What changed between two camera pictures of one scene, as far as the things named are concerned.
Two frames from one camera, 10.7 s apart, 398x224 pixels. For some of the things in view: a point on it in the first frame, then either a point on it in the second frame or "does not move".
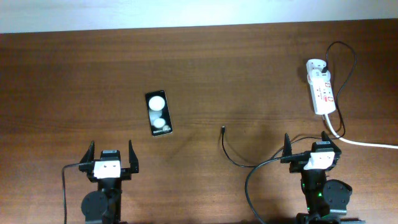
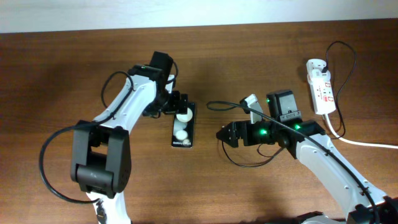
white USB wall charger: x=314 y=67 does not move
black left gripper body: x=87 y=169 -> x=168 y=102
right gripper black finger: x=287 y=148 -> x=229 y=134
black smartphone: x=158 y=114 -> x=183 y=129
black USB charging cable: x=307 y=137 does not move
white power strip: x=323 y=95 does not move
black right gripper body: x=298 y=164 -> x=259 y=132
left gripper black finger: x=134 y=160 -> x=184 y=102
